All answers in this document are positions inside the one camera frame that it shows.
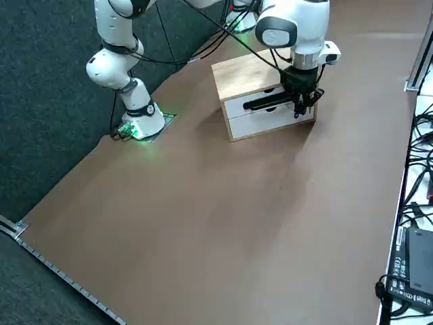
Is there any aluminium table edge rail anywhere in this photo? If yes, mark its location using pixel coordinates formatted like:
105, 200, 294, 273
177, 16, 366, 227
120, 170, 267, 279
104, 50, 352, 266
0, 213, 128, 325

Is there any aluminium profile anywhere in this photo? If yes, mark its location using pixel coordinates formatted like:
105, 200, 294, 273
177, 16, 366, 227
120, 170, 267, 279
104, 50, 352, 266
404, 18, 433, 93

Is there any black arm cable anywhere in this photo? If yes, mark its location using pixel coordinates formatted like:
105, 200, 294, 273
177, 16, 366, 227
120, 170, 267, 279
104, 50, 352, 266
182, 0, 288, 81
130, 0, 261, 66

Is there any black adapter cable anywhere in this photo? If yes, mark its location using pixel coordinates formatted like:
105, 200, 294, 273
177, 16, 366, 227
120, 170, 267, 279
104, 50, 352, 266
374, 273, 420, 320

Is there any wooden drawer box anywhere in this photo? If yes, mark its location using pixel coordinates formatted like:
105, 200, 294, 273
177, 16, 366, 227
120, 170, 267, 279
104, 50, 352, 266
211, 49, 319, 143

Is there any white drawer front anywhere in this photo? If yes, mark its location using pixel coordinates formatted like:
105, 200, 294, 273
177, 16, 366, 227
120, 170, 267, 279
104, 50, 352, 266
227, 110, 317, 140
223, 86, 317, 120

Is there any black drawer handle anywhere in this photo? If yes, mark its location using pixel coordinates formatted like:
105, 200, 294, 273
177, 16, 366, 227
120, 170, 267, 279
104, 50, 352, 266
242, 91, 295, 112

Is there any thin black hanging cable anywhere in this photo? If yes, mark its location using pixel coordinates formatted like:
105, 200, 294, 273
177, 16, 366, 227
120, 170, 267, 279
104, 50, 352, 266
154, 0, 177, 64

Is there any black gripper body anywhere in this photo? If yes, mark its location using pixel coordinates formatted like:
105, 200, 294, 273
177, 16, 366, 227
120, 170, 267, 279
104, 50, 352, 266
279, 66, 321, 95

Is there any black base cable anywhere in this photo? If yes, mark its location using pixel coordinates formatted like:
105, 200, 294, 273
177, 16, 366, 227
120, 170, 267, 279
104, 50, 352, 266
108, 90, 120, 138

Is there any black labelled power adapter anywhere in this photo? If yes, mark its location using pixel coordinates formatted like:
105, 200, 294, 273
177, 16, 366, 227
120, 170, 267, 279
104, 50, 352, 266
386, 225, 433, 305

